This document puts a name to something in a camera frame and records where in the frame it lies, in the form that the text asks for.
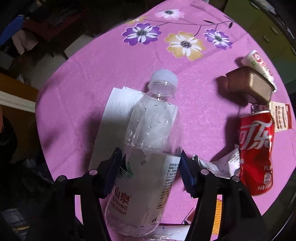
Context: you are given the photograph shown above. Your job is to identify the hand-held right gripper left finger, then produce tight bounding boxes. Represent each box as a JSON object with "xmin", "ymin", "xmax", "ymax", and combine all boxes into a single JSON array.
[{"xmin": 30, "ymin": 148, "xmax": 122, "ymax": 241}]

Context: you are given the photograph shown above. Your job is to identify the green kitchen cabinets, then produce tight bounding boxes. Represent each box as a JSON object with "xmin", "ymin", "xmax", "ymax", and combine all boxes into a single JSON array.
[{"xmin": 224, "ymin": 0, "xmax": 296, "ymax": 84}]

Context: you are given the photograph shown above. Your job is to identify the red soda can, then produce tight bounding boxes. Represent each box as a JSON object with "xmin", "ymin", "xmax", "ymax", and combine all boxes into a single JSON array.
[{"xmin": 238, "ymin": 110, "xmax": 275, "ymax": 196}]

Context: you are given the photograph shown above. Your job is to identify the white paper napkin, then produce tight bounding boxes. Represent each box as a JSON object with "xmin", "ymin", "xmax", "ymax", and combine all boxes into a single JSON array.
[{"xmin": 89, "ymin": 86, "xmax": 145, "ymax": 172}]

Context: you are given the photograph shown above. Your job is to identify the white flat packet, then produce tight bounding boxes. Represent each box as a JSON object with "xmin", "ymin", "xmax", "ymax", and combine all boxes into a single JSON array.
[{"xmin": 125, "ymin": 226, "xmax": 190, "ymax": 241}]

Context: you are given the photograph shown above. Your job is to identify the crumpled white printed wrapper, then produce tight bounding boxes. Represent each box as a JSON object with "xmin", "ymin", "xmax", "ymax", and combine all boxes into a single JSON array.
[{"xmin": 193, "ymin": 145, "xmax": 241, "ymax": 180}]

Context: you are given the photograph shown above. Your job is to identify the blue strap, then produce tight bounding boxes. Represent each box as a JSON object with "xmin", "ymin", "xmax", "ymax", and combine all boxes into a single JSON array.
[{"xmin": 0, "ymin": 14, "xmax": 26, "ymax": 45}]

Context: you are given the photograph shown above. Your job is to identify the pink floral tablecloth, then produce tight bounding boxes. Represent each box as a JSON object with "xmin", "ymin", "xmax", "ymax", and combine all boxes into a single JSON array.
[{"xmin": 35, "ymin": 0, "xmax": 293, "ymax": 232}]

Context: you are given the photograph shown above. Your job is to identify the white paper cup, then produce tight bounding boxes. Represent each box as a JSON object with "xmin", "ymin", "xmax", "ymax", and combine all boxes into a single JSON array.
[{"xmin": 240, "ymin": 50, "xmax": 277, "ymax": 93}]

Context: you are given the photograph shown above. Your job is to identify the wooden furniture edge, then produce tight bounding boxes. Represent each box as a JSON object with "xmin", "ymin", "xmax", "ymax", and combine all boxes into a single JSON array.
[{"xmin": 0, "ymin": 73, "xmax": 38, "ymax": 112}]

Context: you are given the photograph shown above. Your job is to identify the white red snack packet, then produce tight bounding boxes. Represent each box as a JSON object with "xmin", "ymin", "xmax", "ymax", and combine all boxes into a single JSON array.
[{"xmin": 269, "ymin": 101, "xmax": 292, "ymax": 133}]

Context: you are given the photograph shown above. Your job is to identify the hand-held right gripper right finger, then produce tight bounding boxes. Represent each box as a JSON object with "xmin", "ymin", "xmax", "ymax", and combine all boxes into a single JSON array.
[{"xmin": 180, "ymin": 149, "xmax": 271, "ymax": 241}]

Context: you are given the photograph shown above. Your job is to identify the clear plastic water bottle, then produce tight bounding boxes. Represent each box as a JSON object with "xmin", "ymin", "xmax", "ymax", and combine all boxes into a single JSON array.
[{"xmin": 105, "ymin": 70, "xmax": 182, "ymax": 237}]

